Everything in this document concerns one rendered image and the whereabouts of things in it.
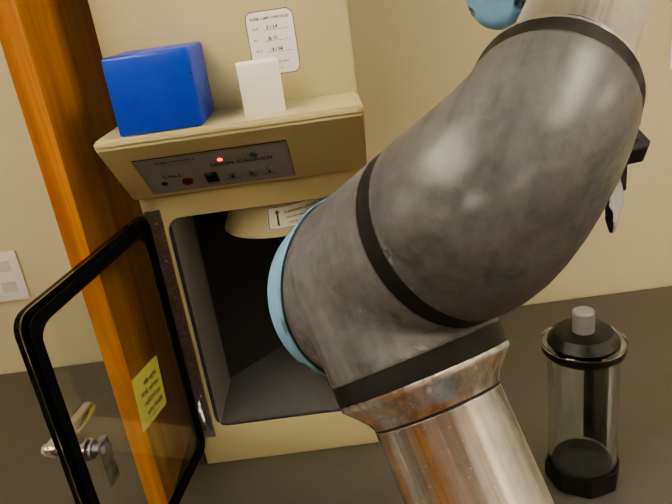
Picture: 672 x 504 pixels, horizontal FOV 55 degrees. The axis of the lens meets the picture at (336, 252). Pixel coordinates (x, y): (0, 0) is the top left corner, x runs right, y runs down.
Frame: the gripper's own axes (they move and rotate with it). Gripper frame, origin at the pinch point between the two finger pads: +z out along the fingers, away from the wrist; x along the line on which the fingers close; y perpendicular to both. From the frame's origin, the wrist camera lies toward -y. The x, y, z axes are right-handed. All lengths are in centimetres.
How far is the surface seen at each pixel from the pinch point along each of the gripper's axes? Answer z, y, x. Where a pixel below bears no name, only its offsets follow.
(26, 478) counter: 36, 36, 84
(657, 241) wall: 28, 47, -49
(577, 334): 13.8, 0.0, 1.3
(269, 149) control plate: -15.5, 12.6, 35.0
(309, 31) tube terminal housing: -28.1, 18.9, 26.4
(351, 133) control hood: -16.0, 9.8, 25.1
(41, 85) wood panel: -27, 18, 59
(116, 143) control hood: -20, 13, 52
